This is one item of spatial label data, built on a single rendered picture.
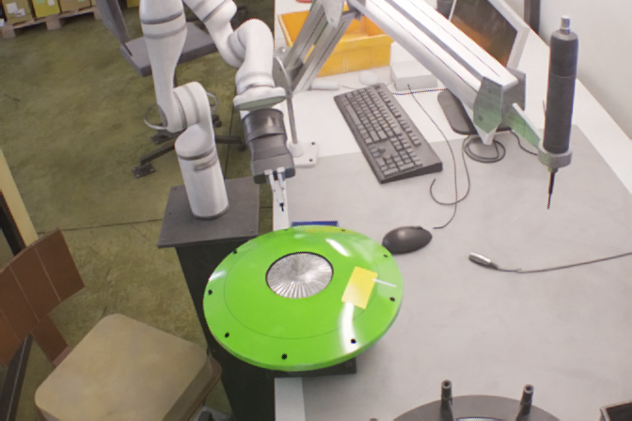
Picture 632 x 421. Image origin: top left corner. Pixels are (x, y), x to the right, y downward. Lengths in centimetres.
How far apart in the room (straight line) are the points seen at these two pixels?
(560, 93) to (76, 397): 124
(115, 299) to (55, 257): 113
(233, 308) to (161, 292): 172
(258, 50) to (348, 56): 78
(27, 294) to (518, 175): 121
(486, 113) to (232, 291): 46
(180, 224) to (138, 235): 148
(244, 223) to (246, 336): 61
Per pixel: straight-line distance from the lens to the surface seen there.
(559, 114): 84
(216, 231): 149
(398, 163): 147
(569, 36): 80
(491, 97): 90
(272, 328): 92
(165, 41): 130
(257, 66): 118
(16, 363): 243
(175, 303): 261
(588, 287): 122
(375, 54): 197
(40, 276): 163
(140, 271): 281
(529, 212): 137
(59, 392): 160
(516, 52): 141
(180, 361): 154
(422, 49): 101
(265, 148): 111
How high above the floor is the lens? 175
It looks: 35 degrees down
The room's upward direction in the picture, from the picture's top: 8 degrees counter-clockwise
